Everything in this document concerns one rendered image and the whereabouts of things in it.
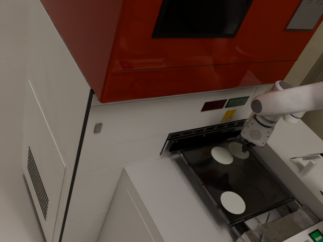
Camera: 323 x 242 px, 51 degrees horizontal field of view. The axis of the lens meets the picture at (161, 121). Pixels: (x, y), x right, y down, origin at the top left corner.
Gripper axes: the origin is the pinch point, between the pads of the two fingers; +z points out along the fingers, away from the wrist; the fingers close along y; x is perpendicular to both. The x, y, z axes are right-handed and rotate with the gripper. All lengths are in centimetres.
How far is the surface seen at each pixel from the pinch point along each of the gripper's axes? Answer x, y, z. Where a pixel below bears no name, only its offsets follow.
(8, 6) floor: 153, -264, 101
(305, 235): -23.3, 30.6, 3.7
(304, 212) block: -6.8, 31.9, 9.5
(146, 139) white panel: -21.8, -35.1, 3.0
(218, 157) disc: -2.5, -7.2, 9.9
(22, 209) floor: -23, -89, 100
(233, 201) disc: -20.6, 4.8, 9.8
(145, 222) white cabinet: -40, -20, 23
